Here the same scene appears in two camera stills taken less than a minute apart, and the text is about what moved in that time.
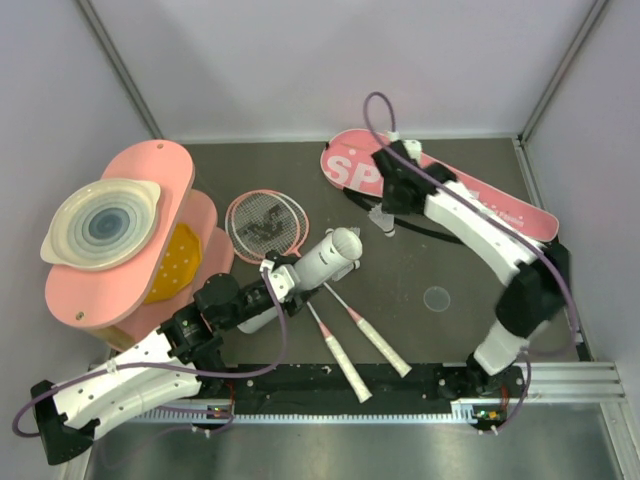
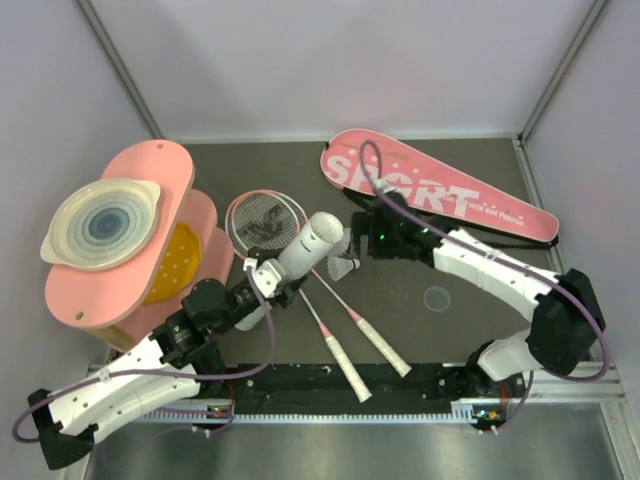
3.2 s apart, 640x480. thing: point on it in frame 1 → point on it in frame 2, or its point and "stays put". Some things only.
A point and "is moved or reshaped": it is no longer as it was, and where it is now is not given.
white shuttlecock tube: [331, 257] → [307, 249]
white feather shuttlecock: [345, 270] stays put
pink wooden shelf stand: [112, 303] stays put
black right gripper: [389, 206] → [365, 225]
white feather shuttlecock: [385, 221] is moved or reshaped
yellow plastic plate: [178, 265] stays put
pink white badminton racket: [264, 225] stays put
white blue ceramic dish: [103, 225] stays put
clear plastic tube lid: [436, 299] stays put
